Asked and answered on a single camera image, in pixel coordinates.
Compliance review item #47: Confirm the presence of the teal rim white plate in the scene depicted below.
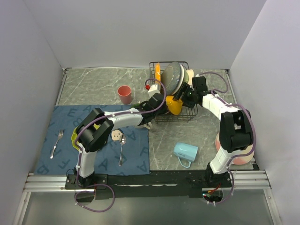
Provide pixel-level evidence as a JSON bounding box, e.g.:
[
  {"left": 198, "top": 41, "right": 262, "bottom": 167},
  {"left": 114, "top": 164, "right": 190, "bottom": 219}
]
[{"left": 174, "top": 64, "right": 185, "bottom": 94}]

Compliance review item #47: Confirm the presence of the light blue mug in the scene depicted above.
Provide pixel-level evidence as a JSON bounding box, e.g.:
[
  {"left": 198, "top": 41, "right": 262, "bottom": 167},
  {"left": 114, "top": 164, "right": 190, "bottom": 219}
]
[{"left": 173, "top": 142, "right": 198, "bottom": 168}]

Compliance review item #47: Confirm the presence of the blue letter-print cloth mat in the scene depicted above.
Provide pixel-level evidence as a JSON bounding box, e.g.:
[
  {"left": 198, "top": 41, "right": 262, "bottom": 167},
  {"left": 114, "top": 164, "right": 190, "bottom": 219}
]
[{"left": 34, "top": 105, "right": 150, "bottom": 176}]

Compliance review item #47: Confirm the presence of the green-inside floral mug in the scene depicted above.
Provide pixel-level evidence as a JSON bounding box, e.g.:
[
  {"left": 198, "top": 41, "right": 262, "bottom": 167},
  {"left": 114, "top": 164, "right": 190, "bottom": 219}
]
[{"left": 130, "top": 102, "right": 153, "bottom": 129}]

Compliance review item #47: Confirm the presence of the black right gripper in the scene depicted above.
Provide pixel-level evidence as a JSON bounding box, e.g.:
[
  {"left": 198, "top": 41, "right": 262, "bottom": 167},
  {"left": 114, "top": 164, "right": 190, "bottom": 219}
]
[{"left": 172, "top": 82, "right": 197, "bottom": 109}]

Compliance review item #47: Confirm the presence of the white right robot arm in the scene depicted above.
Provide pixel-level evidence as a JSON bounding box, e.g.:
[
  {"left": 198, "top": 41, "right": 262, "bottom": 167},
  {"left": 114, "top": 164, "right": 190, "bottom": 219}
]
[{"left": 174, "top": 76, "right": 256, "bottom": 187}]

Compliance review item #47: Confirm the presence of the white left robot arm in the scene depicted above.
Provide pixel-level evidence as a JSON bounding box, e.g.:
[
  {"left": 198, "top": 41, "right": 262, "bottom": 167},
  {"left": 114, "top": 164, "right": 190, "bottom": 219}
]
[{"left": 74, "top": 93, "right": 167, "bottom": 188}]

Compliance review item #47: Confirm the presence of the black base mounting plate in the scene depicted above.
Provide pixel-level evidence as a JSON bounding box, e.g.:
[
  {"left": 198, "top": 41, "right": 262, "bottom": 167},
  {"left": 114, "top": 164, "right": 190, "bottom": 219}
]
[{"left": 65, "top": 170, "right": 232, "bottom": 200}]

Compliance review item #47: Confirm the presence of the silver spoon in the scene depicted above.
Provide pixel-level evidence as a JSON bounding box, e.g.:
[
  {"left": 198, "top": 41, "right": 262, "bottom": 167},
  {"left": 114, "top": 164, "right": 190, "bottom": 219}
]
[{"left": 119, "top": 134, "right": 126, "bottom": 166}]

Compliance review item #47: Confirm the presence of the orange polka dot plate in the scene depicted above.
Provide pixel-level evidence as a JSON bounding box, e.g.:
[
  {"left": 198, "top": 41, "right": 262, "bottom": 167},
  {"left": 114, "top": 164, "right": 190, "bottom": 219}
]
[{"left": 154, "top": 62, "right": 161, "bottom": 81}]

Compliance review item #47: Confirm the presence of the cream square cartoon dish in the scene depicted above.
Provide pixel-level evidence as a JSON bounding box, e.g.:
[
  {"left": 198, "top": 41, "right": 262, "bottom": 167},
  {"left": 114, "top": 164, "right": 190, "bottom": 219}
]
[{"left": 186, "top": 69, "right": 194, "bottom": 85}]

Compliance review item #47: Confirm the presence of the cartoon mouse spoon rest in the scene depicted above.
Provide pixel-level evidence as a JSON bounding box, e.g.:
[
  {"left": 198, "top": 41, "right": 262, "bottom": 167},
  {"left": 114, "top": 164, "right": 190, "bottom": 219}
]
[{"left": 111, "top": 129, "right": 123, "bottom": 142}]

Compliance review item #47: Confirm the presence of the black wire dish rack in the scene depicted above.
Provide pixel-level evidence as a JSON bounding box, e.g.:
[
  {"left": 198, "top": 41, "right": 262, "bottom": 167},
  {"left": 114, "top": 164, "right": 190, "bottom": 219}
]
[{"left": 149, "top": 61, "right": 198, "bottom": 123}]

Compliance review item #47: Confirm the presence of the green polka dot plate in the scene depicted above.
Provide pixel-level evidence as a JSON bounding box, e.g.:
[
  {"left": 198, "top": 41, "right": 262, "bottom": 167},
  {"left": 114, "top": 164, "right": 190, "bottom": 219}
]
[{"left": 71, "top": 124, "right": 100, "bottom": 151}]

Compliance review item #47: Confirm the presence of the green square panda dish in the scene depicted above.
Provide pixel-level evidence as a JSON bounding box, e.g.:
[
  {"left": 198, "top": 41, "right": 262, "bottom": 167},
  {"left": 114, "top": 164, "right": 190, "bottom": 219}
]
[{"left": 183, "top": 70, "right": 189, "bottom": 84}]

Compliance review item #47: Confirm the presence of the pink plastic cup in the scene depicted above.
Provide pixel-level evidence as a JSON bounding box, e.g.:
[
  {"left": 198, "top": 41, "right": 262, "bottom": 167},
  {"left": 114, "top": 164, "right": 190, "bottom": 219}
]
[{"left": 118, "top": 85, "right": 132, "bottom": 105}]

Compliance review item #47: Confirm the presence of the orange bowl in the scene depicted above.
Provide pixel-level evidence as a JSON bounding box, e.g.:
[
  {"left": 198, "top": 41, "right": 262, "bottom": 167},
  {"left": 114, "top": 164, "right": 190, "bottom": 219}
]
[{"left": 166, "top": 96, "right": 183, "bottom": 115}]

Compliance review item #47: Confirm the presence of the pink white round plate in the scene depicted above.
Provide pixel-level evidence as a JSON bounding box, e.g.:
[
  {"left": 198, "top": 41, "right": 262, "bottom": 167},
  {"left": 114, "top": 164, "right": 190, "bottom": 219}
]
[{"left": 215, "top": 133, "right": 254, "bottom": 165}]

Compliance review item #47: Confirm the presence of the silver fork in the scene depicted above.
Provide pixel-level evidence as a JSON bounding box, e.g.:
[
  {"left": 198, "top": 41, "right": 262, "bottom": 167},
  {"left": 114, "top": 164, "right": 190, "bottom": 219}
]
[{"left": 50, "top": 129, "right": 64, "bottom": 159}]

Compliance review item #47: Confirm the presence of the aluminium rail frame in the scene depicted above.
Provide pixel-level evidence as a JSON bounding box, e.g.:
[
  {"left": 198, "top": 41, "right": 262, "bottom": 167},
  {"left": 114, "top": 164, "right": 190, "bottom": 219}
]
[{"left": 22, "top": 172, "right": 78, "bottom": 193}]

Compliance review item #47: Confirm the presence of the blue floral plate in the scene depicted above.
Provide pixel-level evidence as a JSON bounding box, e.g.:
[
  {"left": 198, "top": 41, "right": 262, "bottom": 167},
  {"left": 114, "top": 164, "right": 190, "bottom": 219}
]
[{"left": 161, "top": 62, "right": 183, "bottom": 96}]

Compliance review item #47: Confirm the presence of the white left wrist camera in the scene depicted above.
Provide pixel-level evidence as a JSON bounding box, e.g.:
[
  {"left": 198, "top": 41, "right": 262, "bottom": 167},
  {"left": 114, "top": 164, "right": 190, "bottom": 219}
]
[{"left": 146, "top": 83, "right": 160, "bottom": 98}]

